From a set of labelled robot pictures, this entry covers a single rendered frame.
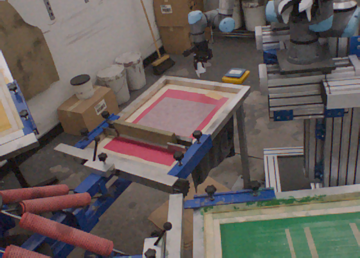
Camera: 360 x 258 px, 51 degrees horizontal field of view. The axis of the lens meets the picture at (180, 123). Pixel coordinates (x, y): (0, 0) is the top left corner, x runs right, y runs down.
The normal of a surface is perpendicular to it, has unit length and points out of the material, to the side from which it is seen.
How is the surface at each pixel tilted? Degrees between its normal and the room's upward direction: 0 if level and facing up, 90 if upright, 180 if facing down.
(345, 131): 90
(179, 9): 90
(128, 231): 0
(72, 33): 90
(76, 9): 90
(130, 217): 0
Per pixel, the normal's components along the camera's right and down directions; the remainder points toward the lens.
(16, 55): 0.93, -0.02
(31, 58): 0.49, 0.36
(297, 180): -0.17, -0.82
